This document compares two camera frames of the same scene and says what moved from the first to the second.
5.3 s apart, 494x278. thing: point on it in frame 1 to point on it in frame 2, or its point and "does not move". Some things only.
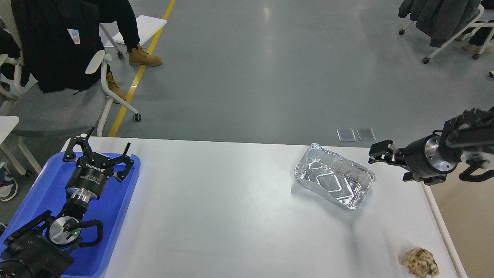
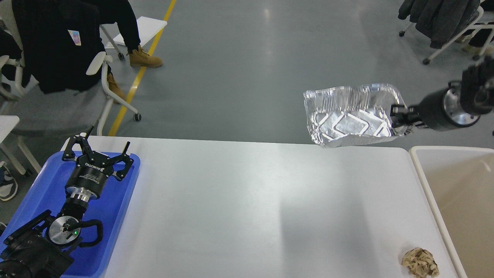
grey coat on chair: (440, 20) does not move
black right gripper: (422, 159) to (444, 110)
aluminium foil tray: (339, 178) to (337, 116)
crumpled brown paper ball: (420, 263) does not move
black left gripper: (87, 182) does not move
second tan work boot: (114, 87) does not move
